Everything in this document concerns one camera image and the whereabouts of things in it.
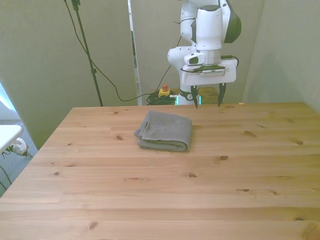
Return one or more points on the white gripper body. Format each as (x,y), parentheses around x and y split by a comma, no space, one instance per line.
(212,77)

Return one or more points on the yellow emergency stop button box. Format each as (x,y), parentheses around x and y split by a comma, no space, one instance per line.
(163,93)

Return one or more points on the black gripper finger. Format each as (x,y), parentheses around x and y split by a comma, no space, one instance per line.
(195,96)
(222,93)

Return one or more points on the grey towel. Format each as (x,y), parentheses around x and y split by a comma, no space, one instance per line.
(166,130)

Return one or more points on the black tripod stand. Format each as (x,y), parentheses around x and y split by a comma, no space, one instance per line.
(95,82)

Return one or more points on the white object on floor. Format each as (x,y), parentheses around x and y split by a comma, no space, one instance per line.
(19,147)

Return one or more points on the white side table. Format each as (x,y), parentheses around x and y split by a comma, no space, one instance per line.
(8,136)

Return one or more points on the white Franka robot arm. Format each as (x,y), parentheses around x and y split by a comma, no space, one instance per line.
(208,30)

